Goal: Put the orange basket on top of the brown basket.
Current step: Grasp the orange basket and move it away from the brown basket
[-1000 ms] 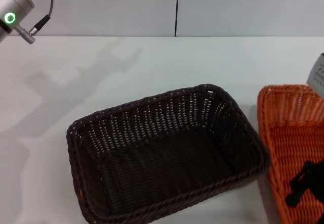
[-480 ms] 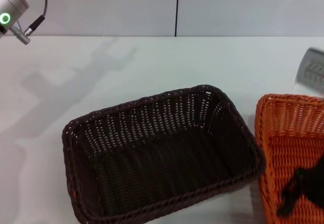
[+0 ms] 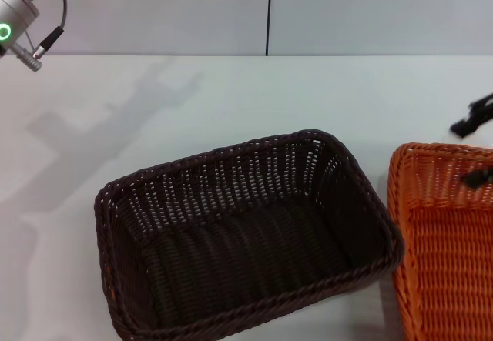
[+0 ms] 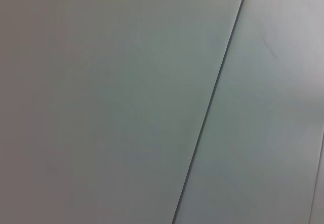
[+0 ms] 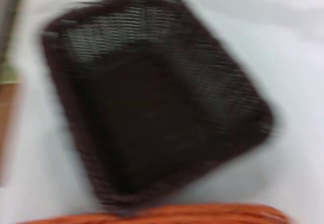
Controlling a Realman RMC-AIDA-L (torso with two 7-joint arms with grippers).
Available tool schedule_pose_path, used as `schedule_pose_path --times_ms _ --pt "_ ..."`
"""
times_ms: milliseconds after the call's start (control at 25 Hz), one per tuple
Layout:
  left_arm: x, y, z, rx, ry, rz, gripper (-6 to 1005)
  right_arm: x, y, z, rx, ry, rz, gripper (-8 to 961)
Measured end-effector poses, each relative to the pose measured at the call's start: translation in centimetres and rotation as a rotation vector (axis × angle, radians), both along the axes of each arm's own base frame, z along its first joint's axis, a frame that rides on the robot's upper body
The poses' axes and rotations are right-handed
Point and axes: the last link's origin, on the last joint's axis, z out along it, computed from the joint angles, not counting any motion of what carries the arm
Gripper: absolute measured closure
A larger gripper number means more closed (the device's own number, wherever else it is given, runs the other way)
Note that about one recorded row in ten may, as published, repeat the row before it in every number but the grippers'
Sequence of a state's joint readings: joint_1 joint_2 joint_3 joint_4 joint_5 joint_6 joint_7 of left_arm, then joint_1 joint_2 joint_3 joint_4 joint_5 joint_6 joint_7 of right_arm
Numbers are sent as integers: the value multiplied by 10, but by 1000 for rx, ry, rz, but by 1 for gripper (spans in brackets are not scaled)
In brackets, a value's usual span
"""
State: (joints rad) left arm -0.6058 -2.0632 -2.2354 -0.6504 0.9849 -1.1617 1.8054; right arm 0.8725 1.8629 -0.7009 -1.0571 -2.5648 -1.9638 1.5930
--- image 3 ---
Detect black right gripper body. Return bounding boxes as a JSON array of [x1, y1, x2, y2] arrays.
[[467, 93, 493, 114]]

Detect orange woven basket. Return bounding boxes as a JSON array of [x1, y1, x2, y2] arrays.
[[387, 142, 493, 341]]

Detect dark brown woven basket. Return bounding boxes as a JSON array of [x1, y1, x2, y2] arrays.
[[94, 128, 405, 341]]

